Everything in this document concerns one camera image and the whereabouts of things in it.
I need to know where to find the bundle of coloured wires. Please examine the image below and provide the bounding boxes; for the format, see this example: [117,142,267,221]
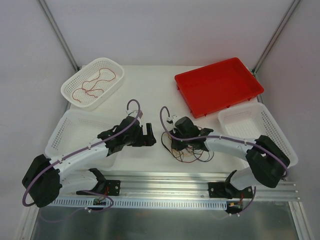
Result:
[161,126,216,164]

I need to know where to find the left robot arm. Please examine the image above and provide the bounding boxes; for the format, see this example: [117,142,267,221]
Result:
[22,116,157,208]

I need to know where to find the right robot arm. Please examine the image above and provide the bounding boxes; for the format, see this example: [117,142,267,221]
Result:
[170,116,291,199]

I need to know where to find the white perforated basket near left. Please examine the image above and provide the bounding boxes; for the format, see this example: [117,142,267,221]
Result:
[44,109,125,158]

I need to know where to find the white perforated basket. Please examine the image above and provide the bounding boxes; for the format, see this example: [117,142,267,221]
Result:
[44,109,125,158]
[60,57,125,111]
[218,102,298,167]

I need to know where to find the red plastic tray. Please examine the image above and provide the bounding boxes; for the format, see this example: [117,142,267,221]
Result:
[174,57,264,119]

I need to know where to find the white perforated basket far left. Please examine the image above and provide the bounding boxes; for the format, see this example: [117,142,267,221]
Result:
[60,57,125,111]

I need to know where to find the white perforated basket right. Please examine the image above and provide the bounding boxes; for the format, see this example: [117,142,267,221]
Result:
[218,102,298,167]

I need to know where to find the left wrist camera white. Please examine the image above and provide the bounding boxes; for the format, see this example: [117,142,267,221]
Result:
[126,110,143,123]

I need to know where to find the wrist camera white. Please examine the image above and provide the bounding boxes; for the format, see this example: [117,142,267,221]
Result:
[126,110,143,123]
[166,115,180,126]

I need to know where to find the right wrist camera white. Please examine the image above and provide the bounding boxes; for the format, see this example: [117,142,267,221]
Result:
[166,115,180,126]

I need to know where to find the white slotted cable duct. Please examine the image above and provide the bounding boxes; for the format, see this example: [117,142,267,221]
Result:
[49,197,227,211]

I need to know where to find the left frame post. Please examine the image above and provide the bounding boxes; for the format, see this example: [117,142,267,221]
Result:
[36,0,80,72]

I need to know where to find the frame post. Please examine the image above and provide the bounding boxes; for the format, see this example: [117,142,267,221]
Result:
[251,0,302,76]
[36,0,80,72]

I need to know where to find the right frame post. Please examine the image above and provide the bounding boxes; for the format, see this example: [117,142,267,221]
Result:
[251,0,302,76]

